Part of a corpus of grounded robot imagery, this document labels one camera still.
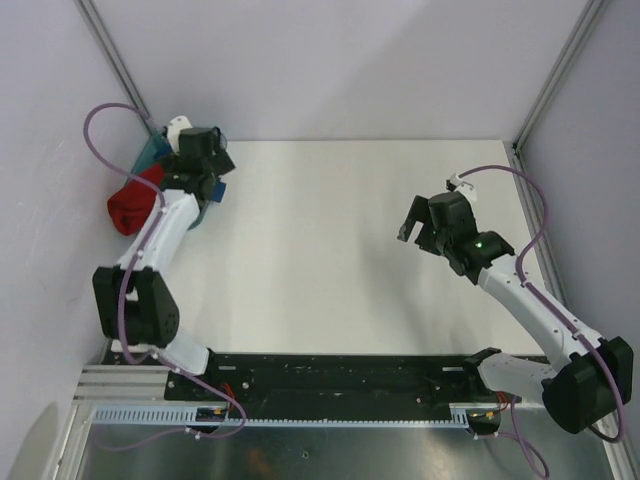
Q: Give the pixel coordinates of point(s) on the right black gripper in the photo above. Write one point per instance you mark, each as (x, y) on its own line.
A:
(418, 212)

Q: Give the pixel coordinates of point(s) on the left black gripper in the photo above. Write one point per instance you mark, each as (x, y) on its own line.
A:
(220, 162)

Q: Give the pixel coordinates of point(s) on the red t shirt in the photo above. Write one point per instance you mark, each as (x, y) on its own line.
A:
(130, 207)

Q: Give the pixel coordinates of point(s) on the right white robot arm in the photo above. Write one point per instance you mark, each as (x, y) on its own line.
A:
(587, 377)

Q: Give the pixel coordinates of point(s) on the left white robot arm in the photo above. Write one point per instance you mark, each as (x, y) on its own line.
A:
(134, 303)

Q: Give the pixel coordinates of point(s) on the dark blue t shirt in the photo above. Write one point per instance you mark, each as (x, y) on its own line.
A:
(218, 192)

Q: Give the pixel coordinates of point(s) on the teal plastic bin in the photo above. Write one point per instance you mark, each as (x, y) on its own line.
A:
(155, 148)

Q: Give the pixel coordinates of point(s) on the left aluminium frame post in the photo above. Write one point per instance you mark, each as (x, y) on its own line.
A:
(101, 35)

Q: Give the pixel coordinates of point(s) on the aluminium frame post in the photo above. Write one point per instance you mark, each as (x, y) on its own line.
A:
(570, 52)
(101, 35)

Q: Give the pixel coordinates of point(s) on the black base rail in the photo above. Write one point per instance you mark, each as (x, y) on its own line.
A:
(348, 387)

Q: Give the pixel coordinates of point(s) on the right aluminium frame post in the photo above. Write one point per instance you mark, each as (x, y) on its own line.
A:
(570, 52)

